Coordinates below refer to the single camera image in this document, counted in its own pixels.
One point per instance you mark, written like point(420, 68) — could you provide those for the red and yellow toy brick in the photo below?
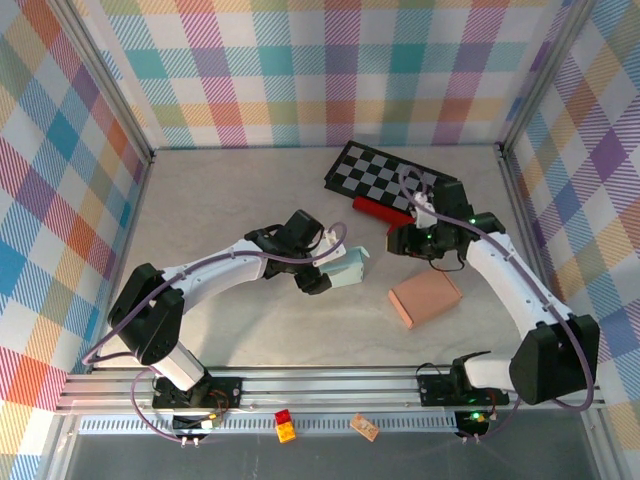
point(284, 426)

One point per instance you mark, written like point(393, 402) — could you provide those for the black box with yellow connector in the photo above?
point(190, 424)

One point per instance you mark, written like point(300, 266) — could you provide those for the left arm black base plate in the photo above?
point(225, 387)

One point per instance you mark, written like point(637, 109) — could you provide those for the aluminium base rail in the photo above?
point(325, 387)

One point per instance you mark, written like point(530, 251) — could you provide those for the red flat box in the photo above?
point(380, 210)

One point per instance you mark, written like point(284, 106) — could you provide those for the light blue paper box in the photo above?
point(350, 270)

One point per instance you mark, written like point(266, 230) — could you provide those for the aluminium side rail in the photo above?
point(515, 200)

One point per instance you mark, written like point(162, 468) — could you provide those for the left white and black arm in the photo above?
point(210, 280)

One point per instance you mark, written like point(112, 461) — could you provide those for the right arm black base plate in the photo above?
point(435, 390)

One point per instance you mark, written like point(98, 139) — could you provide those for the black box with green light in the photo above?
point(470, 425)

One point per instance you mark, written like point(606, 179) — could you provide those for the aluminium frame post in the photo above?
point(545, 75)
point(100, 80)

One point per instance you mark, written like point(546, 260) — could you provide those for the small brown printed tag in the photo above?
point(364, 426)

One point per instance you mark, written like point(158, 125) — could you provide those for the black and grey checkerboard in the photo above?
point(380, 172)

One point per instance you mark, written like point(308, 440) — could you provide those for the right white and black arm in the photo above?
point(515, 290)

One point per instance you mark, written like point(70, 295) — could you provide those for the pink paper box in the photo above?
point(425, 300)

